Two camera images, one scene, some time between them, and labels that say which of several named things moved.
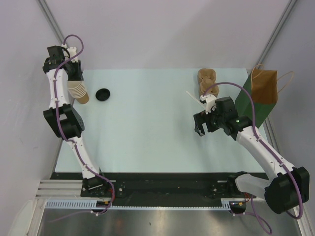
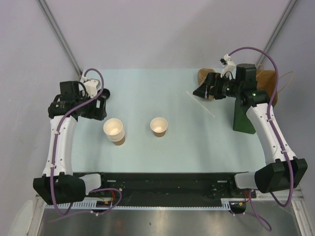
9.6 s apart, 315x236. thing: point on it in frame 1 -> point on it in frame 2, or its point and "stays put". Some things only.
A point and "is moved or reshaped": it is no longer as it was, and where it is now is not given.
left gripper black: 78,75 -> 98,113
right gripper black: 201,117 -> 213,79
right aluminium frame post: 291,4 stays put
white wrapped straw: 200,103 stays put
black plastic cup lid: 103,94 stays put
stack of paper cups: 78,90 is moved or reshaped
